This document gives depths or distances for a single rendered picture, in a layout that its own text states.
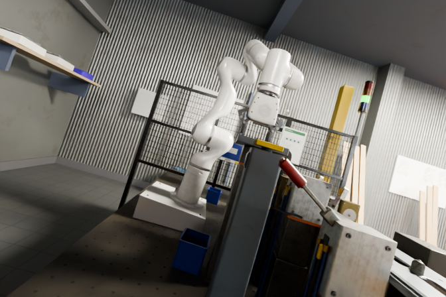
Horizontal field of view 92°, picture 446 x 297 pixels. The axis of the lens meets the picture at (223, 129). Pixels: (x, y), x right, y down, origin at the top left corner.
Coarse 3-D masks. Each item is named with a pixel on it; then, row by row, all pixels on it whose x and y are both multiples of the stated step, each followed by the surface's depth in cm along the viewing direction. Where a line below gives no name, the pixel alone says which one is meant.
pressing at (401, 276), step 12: (396, 252) 52; (396, 264) 43; (408, 264) 46; (396, 276) 35; (408, 276) 38; (420, 276) 40; (432, 276) 42; (408, 288) 33; (420, 288) 34; (432, 288) 36; (444, 288) 38
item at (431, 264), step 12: (396, 240) 63; (408, 240) 60; (420, 240) 62; (408, 252) 58; (420, 252) 55; (432, 252) 53; (444, 252) 55; (432, 264) 53; (444, 264) 52; (444, 276) 52
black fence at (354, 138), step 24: (216, 96) 203; (216, 120) 201; (288, 120) 198; (144, 144) 204; (168, 144) 203; (336, 144) 196; (168, 168) 200; (216, 168) 199; (312, 168) 194; (336, 168) 194; (336, 192) 192
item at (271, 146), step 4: (256, 140) 47; (260, 140) 46; (256, 144) 46; (260, 144) 46; (264, 144) 46; (268, 144) 46; (272, 144) 46; (264, 148) 48; (268, 148) 47; (272, 148) 46; (276, 148) 46; (280, 148) 46
